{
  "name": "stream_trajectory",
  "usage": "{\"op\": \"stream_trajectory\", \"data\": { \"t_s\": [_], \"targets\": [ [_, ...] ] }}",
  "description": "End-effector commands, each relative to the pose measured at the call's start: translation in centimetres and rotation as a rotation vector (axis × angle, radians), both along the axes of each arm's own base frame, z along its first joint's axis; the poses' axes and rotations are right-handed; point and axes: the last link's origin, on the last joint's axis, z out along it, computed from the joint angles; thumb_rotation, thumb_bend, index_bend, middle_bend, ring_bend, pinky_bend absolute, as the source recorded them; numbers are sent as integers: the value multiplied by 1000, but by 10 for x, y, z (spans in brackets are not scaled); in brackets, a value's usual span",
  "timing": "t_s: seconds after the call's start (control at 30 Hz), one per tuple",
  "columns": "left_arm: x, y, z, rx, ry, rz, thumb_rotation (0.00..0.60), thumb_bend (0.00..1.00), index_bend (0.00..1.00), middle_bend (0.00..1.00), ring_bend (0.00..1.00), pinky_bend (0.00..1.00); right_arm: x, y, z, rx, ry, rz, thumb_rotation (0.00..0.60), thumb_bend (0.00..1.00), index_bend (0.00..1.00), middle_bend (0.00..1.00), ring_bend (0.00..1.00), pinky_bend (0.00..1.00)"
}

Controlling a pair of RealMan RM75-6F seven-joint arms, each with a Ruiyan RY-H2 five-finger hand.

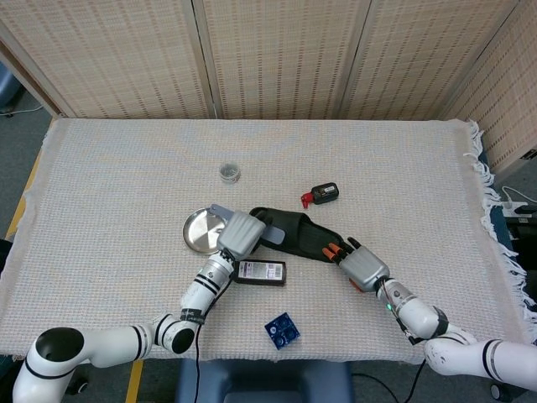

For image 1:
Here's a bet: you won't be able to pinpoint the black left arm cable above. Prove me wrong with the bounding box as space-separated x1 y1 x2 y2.
193 308 211 403

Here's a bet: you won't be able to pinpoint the small round clear tin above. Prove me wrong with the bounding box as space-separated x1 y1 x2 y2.
218 162 243 185

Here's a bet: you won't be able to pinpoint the black bottle with red cap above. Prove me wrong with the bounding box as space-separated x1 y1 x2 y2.
300 181 340 210

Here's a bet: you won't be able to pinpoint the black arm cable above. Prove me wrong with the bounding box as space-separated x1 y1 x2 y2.
403 356 427 403
193 308 211 403

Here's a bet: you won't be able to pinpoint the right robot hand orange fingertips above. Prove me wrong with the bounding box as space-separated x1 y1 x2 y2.
321 237 391 294

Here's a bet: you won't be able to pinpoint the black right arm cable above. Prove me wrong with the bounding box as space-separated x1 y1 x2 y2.
403 356 427 403

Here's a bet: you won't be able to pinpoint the black box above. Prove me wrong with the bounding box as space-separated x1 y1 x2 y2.
503 205 537 241

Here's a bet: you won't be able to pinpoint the woven bamboo screen panel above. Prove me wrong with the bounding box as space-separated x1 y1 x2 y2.
338 0 524 121
0 0 213 120
440 0 537 174
191 0 373 121

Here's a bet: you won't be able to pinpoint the round stainless steel plate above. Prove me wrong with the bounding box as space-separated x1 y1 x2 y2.
182 208 230 255

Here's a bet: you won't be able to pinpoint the brown bottle with white cap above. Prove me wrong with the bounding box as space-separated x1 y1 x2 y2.
232 259 289 288

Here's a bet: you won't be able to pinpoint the beige woven tablecloth with fringe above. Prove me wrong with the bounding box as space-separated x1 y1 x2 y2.
0 118 537 365

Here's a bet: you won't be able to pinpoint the white power strip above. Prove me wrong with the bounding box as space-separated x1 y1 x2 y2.
500 186 532 218

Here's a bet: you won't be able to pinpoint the blue plastic block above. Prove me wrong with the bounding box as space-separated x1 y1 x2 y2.
263 311 302 350

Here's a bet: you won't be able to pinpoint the black slipper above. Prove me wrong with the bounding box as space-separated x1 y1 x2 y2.
248 207 356 264

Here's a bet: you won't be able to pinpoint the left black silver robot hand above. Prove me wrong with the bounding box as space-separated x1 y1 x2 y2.
215 211 268 259

